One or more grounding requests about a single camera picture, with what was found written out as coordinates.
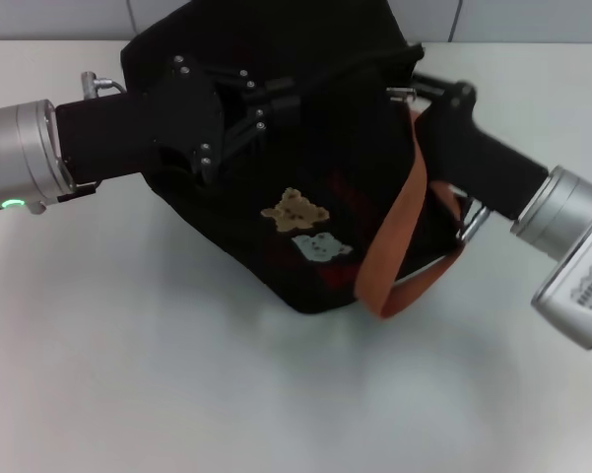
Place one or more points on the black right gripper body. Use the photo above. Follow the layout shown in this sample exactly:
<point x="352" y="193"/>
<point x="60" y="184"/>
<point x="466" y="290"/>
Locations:
<point x="482" y="157"/>

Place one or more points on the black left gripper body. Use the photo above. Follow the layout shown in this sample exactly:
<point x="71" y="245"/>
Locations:
<point x="138" y="128"/>

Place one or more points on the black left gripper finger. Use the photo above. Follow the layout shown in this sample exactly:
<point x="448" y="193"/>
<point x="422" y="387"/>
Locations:
<point x="248" y="84"/>
<point x="248" y="125"/>

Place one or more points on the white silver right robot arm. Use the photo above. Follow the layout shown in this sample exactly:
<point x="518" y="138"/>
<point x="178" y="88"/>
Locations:
<point x="566" y="212"/>

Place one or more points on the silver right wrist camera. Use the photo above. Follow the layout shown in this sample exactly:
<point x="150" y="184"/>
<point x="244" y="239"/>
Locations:
<point x="581" y="305"/>

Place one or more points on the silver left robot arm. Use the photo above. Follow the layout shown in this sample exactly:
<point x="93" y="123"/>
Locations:
<point x="24" y="148"/>

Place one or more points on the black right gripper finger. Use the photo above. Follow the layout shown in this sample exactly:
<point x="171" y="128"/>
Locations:
<point x="436" y="97"/>
<point x="436" y="83"/>

